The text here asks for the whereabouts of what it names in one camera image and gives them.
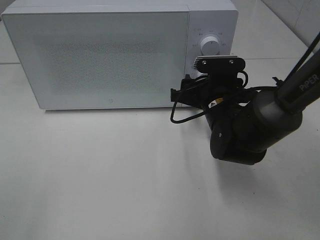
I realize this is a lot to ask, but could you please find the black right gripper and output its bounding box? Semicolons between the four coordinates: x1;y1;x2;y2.
170;74;265;165

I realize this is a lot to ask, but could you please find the white microwave door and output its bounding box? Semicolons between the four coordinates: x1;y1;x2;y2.
3;12;188;110

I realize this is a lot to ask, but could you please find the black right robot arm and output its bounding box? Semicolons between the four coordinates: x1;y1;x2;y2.
170;37;320;165

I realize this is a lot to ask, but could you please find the white microwave oven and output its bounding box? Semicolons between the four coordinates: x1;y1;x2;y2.
1;0;239;113

